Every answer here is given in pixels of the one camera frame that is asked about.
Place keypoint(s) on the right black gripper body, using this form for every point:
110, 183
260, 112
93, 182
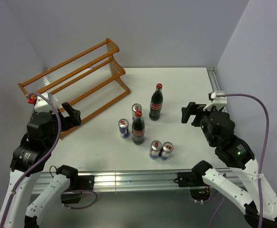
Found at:
207, 134

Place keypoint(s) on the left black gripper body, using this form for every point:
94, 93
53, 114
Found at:
53, 137

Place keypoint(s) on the cola bottle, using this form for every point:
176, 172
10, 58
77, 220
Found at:
138, 129
156, 103

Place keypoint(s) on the blue silver can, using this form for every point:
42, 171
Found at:
123, 128

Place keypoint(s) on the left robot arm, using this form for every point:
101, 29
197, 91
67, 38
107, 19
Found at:
28, 161

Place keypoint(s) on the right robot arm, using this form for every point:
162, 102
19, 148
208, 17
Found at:
257, 200

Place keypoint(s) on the wooden three-tier shelf rack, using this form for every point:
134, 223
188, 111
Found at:
79, 77

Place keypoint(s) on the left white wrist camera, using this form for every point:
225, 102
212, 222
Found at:
40, 105

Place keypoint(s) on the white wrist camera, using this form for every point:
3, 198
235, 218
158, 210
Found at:
40, 105
217, 99

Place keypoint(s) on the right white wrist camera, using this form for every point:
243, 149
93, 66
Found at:
217, 99

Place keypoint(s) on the aluminium right side rail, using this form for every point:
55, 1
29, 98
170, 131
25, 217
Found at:
213, 79

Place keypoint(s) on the aluminium rail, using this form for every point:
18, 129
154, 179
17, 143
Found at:
124, 181
213, 79

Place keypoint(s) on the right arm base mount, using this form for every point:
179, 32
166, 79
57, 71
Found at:
198, 189

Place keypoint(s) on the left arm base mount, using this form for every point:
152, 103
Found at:
83, 182

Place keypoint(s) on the aluminium front rail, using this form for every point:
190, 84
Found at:
124, 181

